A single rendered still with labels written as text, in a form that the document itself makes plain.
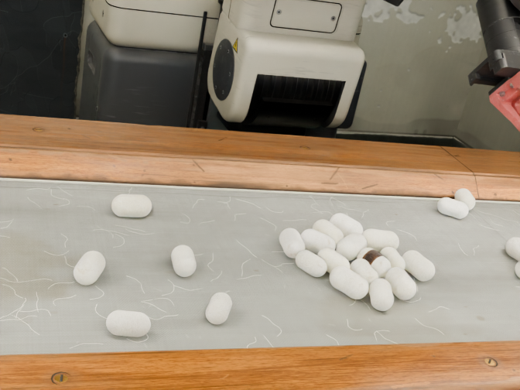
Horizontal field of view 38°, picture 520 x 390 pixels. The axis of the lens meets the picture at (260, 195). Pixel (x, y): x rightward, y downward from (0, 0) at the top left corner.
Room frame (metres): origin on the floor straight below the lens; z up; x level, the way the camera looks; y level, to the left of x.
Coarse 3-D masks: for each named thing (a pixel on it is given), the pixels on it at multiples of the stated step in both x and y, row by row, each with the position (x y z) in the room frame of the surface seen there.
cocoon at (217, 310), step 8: (216, 296) 0.49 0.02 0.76; (224, 296) 0.49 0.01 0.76; (208, 304) 0.48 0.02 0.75; (216, 304) 0.48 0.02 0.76; (224, 304) 0.48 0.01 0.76; (208, 312) 0.48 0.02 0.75; (216, 312) 0.47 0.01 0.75; (224, 312) 0.48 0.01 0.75; (208, 320) 0.48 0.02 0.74; (216, 320) 0.47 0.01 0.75; (224, 320) 0.48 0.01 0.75
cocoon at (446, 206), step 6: (444, 198) 0.78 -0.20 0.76; (450, 198) 0.79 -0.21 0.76; (438, 204) 0.78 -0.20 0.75; (444, 204) 0.78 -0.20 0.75; (450, 204) 0.78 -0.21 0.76; (456, 204) 0.78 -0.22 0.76; (462, 204) 0.78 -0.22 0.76; (444, 210) 0.78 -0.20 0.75; (450, 210) 0.77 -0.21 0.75; (456, 210) 0.77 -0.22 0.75; (462, 210) 0.77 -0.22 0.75; (456, 216) 0.77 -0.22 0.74; (462, 216) 0.77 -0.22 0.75
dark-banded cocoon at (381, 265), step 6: (360, 252) 0.62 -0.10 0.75; (366, 252) 0.61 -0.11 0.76; (378, 258) 0.60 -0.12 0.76; (384, 258) 0.60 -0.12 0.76; (372, 264) 0.60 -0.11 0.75; (378, 264) 0.60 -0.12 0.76; (384, 264) 0.60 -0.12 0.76; (390, 264) 0.60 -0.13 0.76; (378, 270) 0.60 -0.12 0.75; (384, 270) 0.60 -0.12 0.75; (378, 276) 0.60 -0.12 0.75; (384, 276) 0.60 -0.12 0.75
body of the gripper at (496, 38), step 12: (492, 24) 0.98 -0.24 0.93; (504, 24) 0.97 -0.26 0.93; (492, 36) 0.97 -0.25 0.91; (504, 36) 0.96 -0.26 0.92; (516, 36) 0.95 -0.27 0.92; (492, 48) 0.96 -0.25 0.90; (504, 48) 0.95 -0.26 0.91; (516, 48) 0.94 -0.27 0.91; (492, 60) 0.92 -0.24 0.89; (480, 72) 0.94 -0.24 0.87; (492, 72) 0.94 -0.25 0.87; (492, 84) 0.95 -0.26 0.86
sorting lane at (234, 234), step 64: (0, 192) 0.62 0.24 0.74; (64, 192) 0.65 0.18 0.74; (128, 192) 0.67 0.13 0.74; (192, 192) 0.71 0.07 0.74; (256, 192) 0.74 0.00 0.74; (0, 256) 0.51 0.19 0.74; (64, 256) 0.53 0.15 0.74; (128, 256) 0.55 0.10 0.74; (256, 256) 0.60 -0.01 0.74; (448, 256) 0.68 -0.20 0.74; (0, 320) 0.43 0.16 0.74; (64, 320) 0.45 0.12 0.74; (192, 320) 0.48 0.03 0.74; (256, 320) 0.50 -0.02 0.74; (320, 320) 0.51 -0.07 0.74; (384, 320) 0.53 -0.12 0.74; (448, 320) 0.55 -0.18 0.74; (512, 320) 0.58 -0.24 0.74
